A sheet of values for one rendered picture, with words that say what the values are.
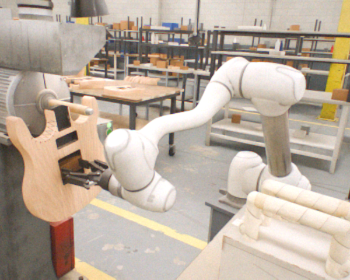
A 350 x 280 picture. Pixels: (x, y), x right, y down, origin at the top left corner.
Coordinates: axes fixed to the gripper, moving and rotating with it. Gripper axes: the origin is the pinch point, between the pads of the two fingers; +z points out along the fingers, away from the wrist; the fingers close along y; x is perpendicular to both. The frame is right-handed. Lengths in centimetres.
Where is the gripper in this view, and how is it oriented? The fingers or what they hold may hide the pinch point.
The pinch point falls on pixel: (72, 167)
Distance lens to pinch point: 121.0
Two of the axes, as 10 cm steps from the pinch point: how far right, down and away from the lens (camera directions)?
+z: -8.5, -1.9, 5.0
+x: -0.4, -9.1, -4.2
